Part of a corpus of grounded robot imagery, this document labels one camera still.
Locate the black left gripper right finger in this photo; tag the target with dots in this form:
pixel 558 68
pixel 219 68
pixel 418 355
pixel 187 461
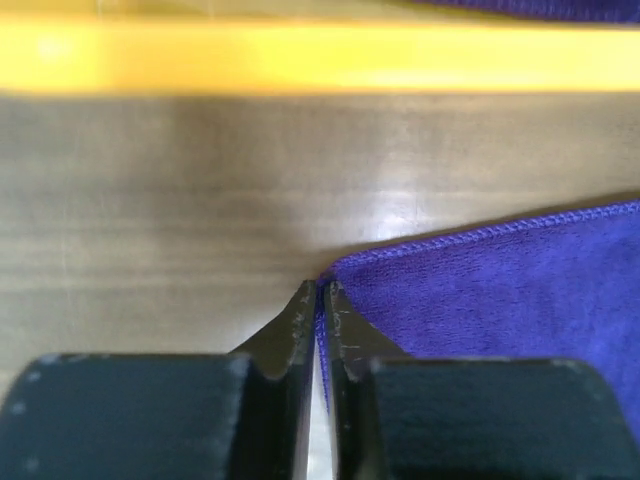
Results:
pixel 395 416

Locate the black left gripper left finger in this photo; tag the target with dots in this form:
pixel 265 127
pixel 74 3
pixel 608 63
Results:
pixel 239 415

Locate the purple towel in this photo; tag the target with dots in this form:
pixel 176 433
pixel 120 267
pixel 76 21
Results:
pixel 590 11
pixel 558 285

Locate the yellow plastic tray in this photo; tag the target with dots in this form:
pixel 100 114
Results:
pixel 303 47

